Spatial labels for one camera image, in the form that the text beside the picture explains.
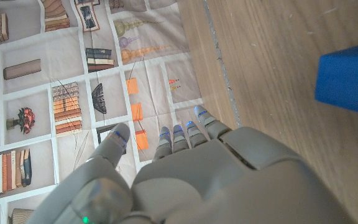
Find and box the blue block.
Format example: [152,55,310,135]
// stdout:
[314,43,358,114]

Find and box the printed bookshelf backdrop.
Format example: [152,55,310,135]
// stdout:
[0,0,205,224]

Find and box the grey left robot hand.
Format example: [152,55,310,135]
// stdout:
[26,105,358,224]

